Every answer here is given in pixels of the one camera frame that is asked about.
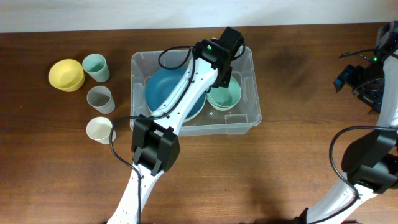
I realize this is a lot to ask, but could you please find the mint green cup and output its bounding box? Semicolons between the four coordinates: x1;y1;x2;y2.
82;54;110;83

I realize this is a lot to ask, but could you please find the cream cup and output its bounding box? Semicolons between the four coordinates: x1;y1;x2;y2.
86;116;113;144

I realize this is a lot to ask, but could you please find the white small bowl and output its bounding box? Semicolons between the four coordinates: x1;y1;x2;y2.
206;94;241;111

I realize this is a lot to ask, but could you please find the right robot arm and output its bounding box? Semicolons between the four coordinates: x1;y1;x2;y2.
294;21;397;223

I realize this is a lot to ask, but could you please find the clear plastic storage bin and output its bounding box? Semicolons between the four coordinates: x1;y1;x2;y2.
131;47;262;136

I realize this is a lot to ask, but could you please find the yellow small bowl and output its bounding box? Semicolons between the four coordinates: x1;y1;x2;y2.
48;59;85;92

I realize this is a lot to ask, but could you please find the mint green small bowl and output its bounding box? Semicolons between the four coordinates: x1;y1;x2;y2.
206;76;242;105

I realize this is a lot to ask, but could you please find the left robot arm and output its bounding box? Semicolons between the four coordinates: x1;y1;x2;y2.
108;27;246;223

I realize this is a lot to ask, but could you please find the grey translucent cup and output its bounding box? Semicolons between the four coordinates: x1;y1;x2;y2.
86;86;115;114

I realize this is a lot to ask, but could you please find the dark blue bowl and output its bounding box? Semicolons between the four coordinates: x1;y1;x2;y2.
144;67;207;119

